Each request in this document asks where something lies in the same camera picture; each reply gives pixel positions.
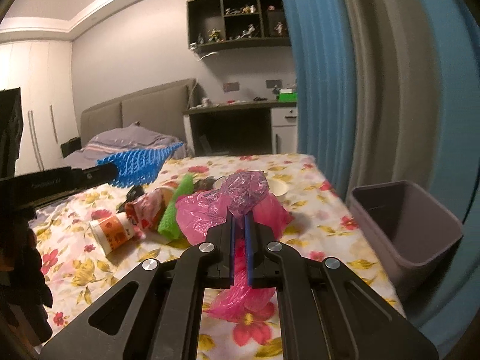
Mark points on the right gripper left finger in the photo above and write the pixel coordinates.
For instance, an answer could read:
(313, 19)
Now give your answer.
(154, 311)

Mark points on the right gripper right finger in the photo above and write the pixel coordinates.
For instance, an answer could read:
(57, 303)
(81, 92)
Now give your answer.
(326, 310)

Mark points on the green foam net sleeve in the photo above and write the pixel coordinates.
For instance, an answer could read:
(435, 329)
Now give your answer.
(168, 226)

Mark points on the orange patterned paper cup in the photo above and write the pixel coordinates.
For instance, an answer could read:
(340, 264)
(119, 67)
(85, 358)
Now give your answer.
(112, 232)

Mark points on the blue foam net sleeve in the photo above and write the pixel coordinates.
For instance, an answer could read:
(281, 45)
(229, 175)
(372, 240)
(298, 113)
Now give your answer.
(138, 167)

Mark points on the white striped paper cup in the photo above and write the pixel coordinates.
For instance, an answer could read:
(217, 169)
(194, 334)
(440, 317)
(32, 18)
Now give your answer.
(277, 187)

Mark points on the pink plastic bag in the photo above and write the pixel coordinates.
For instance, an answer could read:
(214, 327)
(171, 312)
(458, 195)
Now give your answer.
(239, 194)

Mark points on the grey trash bin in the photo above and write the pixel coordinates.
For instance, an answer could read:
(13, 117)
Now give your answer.
(413, 235)

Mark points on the black bedside table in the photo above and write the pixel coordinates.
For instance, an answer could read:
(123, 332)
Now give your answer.
(70, 146)

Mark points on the floral bed sheet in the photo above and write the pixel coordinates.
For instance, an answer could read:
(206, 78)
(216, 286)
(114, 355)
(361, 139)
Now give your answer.
(78, 272)

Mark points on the grey striped duvet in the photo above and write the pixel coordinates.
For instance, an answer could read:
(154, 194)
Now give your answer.
(115, 141)

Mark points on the black plastic bag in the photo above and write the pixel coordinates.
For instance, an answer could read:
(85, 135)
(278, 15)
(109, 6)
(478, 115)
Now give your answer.
(134, 193)

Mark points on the white wardrobe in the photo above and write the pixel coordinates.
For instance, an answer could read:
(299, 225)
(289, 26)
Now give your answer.
(42, 70)

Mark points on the grey upholstered headboard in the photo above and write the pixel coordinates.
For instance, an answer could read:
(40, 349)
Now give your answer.
(159, 109)

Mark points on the white drawer cabinet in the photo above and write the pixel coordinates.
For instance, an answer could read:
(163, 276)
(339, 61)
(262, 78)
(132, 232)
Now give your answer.
(284, 122)

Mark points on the dark top desk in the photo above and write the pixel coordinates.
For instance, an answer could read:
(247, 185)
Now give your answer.
(236, 129)

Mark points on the green box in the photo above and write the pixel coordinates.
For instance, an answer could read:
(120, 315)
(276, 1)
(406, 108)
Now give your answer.
(287, 95)

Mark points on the blue grey curtain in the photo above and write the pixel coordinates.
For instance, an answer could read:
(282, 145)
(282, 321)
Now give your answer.
(389, 90)

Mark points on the dark wall shelf unit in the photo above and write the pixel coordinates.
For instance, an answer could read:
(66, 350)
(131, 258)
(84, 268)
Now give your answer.
(215, 25)

